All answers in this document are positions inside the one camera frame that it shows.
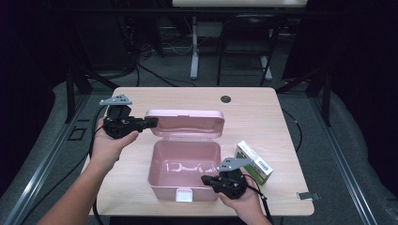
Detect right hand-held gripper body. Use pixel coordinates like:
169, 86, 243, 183
213, 157, 253, 201

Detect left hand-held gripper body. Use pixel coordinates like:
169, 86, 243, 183
99, 94, 144, 141

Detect pink storage box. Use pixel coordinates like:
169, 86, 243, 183
145, 108, 226, 203

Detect white green medicine box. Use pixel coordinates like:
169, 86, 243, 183
234, 140, 274, 187

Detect person's right hand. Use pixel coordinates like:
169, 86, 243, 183
217, 184, 267, 220

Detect person's left hand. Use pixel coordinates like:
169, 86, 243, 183
90, 117, 140, 172

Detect black metal stand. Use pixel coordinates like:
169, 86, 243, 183
276, 66, 333, 128
63, 60, 120, 125

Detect grey tape strip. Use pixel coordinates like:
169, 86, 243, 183
296, 191, 321, 202

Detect white background desk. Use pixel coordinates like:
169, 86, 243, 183
171, 0, 308, 82

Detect black chair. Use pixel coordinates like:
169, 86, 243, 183
216, 13, 283, 87

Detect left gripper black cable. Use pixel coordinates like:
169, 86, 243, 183
88, 105, 109, 225

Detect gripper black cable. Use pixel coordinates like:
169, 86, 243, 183
88, 105, 109, 225
243, 173, 274, 225

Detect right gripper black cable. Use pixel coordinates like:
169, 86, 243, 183
243, 173, 274, 225

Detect black floor cable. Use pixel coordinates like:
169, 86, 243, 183
135, 63, 197, 89
281, 108, 304, 155

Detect aluminium floor rail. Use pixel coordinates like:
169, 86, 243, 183
2, 93, 92, 225
309, 96, 380, 225

